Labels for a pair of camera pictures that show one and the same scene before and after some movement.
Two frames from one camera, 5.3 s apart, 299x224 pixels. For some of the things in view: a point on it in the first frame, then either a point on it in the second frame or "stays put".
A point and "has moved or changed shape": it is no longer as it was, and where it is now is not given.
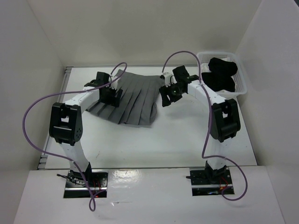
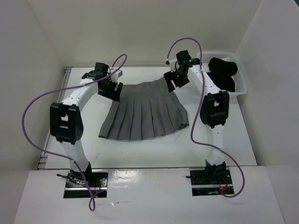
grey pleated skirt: [138, 104] has moved or changed shape
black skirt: [220, 78] stays put
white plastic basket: [241, 86] stays put
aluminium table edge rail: [43, 158] stays put
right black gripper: [164, 91] to [168, 77]
